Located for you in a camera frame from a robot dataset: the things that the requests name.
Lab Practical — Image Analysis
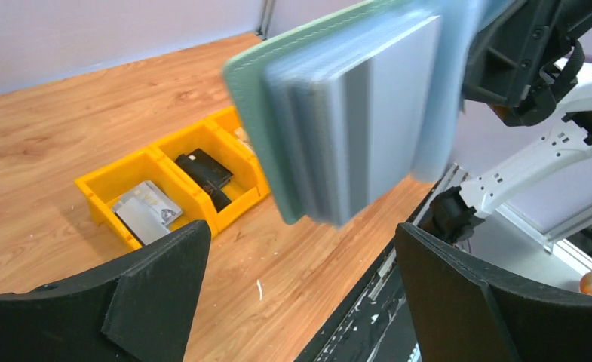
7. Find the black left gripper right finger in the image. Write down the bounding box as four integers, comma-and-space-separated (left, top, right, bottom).
394, 222, 592, 361

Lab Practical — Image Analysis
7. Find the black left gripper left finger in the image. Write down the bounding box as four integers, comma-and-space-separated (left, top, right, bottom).
0, 220, 211, 361

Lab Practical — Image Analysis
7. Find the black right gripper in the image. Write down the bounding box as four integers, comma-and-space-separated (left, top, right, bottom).
463, 1, 592, 127

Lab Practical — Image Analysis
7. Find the gold credit card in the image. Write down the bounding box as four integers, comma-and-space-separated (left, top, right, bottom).
234, 127, 254, 153

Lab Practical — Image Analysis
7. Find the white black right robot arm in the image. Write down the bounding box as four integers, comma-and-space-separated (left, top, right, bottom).
422, 1, 592, 244

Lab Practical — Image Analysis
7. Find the silver VIP card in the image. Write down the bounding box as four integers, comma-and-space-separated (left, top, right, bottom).
112, 180, 183, 246

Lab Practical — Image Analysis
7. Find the black credit card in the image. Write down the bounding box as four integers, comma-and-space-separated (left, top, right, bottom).
175, 149, 233, 212

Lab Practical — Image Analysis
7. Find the yellow left plastic bin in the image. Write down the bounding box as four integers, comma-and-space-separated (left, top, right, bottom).
75, 148, 219, 250

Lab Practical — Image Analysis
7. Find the yellow plastic bin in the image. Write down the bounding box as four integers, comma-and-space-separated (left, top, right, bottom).
150, 121, 269, 233
209, 106, 255, 154
75, 148, 219, 250

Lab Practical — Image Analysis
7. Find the yellow middle plastic bin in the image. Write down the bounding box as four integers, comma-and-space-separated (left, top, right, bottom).
150, 121, 269, 233

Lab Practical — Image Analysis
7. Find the yellow right plastic bin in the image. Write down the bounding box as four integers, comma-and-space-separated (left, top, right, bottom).
209, 106, 255, 154

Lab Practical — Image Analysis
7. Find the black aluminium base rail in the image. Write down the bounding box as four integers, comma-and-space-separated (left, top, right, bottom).
296, 242, 416, 361

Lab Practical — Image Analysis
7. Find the aluminium corner frame post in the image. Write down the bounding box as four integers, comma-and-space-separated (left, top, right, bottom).
256, 0, 276, 41

